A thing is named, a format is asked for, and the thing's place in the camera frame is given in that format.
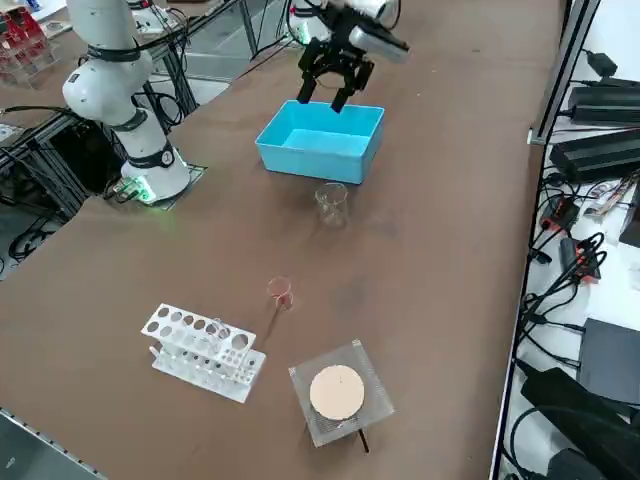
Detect aluminium profile post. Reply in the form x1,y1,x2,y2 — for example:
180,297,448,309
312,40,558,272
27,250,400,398
528,0,601,146

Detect black power adapter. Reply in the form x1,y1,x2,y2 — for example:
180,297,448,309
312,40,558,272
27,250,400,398
585,49,619,77

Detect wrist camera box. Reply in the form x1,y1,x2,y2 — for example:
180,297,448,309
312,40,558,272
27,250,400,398
348,24,411,66

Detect small circuit board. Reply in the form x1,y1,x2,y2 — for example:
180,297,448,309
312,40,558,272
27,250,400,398
584,182,632,222

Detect white machine housing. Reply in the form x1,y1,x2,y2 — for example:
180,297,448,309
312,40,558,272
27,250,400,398
130,0,176,34

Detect large glass beaker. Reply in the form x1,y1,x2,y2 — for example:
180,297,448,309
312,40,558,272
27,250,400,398
314,182,349,229

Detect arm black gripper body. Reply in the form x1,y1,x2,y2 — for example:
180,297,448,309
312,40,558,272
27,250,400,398
312,0,369,61

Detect blue plastic bin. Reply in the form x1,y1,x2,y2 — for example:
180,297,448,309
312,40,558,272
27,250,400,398
254,98,387,186

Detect clear glass test tube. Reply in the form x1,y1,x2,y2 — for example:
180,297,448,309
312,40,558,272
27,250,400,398
207,317,231,356

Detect white test tube rack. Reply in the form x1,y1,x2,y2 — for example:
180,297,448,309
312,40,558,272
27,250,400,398
139,303,267,403

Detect black fabric bag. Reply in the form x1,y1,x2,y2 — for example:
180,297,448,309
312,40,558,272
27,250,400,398
519,367,640,480

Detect black flat box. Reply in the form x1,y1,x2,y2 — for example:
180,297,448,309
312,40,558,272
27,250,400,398
578,317,640,406

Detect black power supply brick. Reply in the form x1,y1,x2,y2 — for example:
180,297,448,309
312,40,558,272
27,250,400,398
567,77,640,125
549,127,640,184

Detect small glass beaker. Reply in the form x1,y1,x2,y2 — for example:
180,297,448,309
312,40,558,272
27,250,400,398
266,276,294,311

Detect red and black device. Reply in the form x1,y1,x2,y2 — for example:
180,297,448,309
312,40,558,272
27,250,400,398
559,237,604,284
542,194,581,232

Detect clear acrylic rack red items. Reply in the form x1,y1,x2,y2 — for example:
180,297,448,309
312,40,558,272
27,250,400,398
0,9,59,89

